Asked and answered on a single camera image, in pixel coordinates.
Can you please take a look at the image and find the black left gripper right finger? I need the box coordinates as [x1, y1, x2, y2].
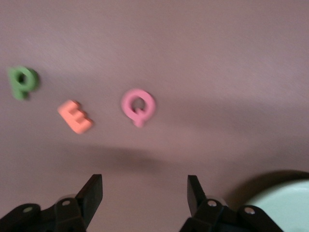
[178, 175, 284, 232]

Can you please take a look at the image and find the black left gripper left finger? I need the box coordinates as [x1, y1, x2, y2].
[0, 174, 103, 232]

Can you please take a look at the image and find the green foam letter P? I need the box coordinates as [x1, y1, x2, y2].
[7, 65, 39, 102]

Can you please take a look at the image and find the orange foam letter E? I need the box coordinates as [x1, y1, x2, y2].
[57, 99, 95, 135]

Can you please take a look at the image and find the green plate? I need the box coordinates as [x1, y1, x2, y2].
[229, 170, 309, 232]

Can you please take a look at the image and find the pink foam letter Q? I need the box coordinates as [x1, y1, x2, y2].
[120, 88, 157, 128]

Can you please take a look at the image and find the brown table cover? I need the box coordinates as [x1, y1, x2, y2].
[0, 0, 309, 232]

